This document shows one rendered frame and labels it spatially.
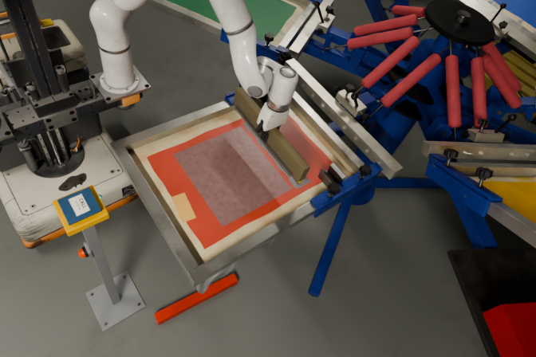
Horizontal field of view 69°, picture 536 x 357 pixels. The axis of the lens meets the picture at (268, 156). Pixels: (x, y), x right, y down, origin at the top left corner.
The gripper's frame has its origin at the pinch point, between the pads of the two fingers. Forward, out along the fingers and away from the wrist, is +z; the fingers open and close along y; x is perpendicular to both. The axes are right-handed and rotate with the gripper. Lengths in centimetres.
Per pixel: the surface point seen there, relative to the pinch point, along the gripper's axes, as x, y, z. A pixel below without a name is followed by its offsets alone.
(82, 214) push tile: -8, 64, 13
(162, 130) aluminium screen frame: -25.9, 27.8, 10.9
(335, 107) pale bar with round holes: -1.3, -37.0, 5.1
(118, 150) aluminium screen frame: -25, 45, 11
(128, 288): -13, 55, 109
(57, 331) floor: -12, 91, 110
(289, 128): -6.3, -18.7, 13.8
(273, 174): 9.1, 0.8, 13.8
